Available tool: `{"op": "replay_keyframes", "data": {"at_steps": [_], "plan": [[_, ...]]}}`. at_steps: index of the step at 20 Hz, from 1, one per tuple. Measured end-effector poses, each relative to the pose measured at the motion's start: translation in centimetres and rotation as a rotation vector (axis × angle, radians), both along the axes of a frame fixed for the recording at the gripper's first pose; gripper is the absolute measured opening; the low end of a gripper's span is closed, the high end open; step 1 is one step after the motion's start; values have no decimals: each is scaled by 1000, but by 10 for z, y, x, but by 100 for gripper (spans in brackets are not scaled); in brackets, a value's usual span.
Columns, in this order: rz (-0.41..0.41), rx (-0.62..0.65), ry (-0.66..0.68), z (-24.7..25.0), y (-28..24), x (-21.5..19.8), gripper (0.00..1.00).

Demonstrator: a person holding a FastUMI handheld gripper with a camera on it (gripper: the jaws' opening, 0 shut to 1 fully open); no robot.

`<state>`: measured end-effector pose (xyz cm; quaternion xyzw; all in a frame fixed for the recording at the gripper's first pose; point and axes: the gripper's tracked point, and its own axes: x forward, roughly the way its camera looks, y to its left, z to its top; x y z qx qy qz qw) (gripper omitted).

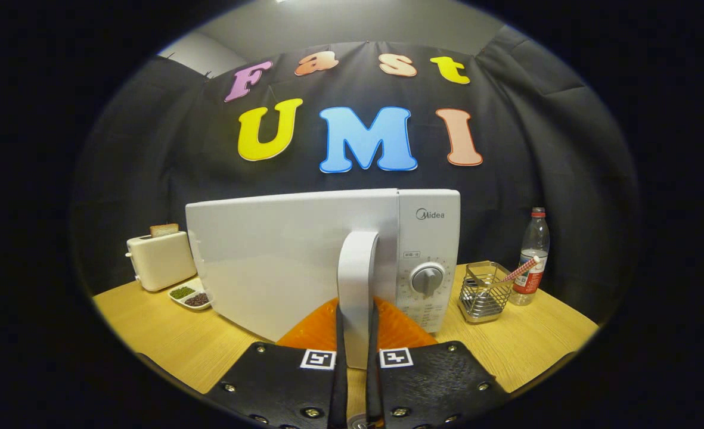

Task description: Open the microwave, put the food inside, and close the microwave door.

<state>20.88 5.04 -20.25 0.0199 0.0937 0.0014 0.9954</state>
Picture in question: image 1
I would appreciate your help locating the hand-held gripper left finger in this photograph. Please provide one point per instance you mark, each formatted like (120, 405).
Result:
(280, 387)

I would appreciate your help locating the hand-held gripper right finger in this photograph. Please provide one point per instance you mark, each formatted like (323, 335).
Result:
(435, 387)

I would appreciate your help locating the white toaster oven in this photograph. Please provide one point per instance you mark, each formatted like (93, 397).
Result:
(280, 256)

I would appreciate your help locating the cream toaster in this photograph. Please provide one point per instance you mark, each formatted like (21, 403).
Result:
(161, 262)

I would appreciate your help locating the white divided bean dish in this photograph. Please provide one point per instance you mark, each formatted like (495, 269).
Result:
(189, 295)

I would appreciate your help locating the red white striped straw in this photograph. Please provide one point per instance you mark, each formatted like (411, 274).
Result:
(518, 271)

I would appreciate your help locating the clear bottle with red label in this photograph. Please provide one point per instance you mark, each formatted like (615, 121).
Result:
(533, 256)

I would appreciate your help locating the bread slice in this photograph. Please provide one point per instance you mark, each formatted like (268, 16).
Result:
(164, 230)

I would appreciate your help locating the black backdrop cloth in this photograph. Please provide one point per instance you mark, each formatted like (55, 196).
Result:
(149, 149)

